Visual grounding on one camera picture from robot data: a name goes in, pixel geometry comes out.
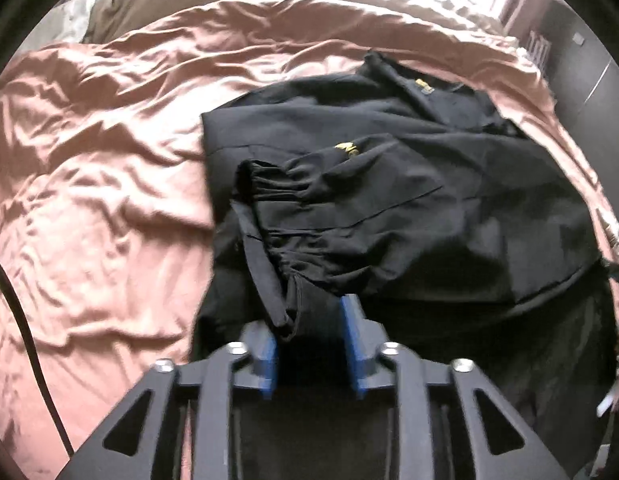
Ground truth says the dark wardrobe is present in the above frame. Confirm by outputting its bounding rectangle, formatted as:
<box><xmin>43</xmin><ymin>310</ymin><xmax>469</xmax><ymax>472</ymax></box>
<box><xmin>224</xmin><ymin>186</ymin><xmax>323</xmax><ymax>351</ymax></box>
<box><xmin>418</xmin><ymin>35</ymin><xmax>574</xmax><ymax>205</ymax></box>
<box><xmin>538</xmin><ymin>0</ymin><xmax>619</xmax><ymax>219</ymax></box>

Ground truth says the black garment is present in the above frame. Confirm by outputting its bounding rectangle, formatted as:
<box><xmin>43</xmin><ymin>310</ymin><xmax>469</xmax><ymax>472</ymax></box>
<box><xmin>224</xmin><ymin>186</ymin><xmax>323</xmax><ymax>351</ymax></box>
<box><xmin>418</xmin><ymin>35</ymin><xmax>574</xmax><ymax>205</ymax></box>
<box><xmin>191</xmin><ymin>52</ymin><xmax>615</xmax><ymax>474</ymax></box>

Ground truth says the rust brown bed blanket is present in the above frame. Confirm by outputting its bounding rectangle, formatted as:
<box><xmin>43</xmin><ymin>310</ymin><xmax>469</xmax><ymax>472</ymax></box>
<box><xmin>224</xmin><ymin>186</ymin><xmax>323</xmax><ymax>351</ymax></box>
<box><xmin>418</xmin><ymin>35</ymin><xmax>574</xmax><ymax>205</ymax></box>
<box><xmin>0</xmin><ymin>0</ymin><xmax>619</xmax><ymax>479</ymax></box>

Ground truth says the pink curtain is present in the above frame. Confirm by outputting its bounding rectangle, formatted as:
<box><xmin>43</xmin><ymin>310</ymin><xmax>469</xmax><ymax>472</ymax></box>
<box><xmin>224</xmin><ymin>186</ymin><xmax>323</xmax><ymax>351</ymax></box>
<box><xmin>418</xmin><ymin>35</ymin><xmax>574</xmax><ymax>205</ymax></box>
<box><xmin>499</xmin><ymin>0</ymin><xmax>548</xmax><ymax>40</ymax></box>

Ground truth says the black cable left camera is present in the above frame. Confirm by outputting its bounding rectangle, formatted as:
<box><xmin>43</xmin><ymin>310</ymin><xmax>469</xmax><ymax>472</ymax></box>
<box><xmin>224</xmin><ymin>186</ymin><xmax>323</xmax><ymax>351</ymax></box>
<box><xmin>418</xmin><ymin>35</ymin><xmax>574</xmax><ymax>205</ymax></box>
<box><xmin>0</xmin><ymin>249</ymin><xmax>76</xmax><ymax>458</ymax></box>

